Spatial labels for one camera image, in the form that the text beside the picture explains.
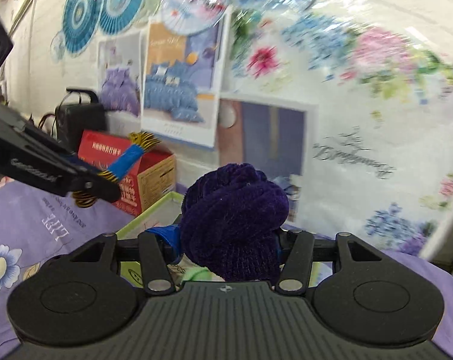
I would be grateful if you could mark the white floral bedding package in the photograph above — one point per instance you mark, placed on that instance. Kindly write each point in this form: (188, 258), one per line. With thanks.
(380, 73)

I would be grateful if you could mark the red cracker box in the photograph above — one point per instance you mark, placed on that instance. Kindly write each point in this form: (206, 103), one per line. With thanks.
(151, 177)

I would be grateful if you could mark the blue yellow striped tassel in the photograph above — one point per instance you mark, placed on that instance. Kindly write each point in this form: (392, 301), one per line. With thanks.
(140, 144)

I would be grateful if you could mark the purple bedding poster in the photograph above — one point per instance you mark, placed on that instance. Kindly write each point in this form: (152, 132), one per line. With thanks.
(119, 67)

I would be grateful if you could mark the dark purple knitted cloth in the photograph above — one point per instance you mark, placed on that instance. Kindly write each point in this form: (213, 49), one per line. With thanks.
(229, 219)

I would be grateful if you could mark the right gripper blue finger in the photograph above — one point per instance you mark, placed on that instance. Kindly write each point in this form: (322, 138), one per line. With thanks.
(169, 241)

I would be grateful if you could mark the white round painted fan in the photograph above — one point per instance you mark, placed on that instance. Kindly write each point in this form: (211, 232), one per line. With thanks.
(189, 17)

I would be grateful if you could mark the blue bedroom poster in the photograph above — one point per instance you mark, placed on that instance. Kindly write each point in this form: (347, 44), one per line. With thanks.
(276, 136)

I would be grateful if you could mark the purple floral tablecloth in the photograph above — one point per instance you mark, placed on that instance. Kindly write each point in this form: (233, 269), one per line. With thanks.
(36, 226)

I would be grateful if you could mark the blue bedding poster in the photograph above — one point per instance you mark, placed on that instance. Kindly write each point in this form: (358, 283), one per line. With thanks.
(182, 78)

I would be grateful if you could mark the black portable speaker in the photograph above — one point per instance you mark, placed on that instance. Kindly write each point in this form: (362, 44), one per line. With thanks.
(79, 110)

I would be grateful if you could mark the green white open box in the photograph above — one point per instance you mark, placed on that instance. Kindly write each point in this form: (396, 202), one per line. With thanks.
(166, 212)

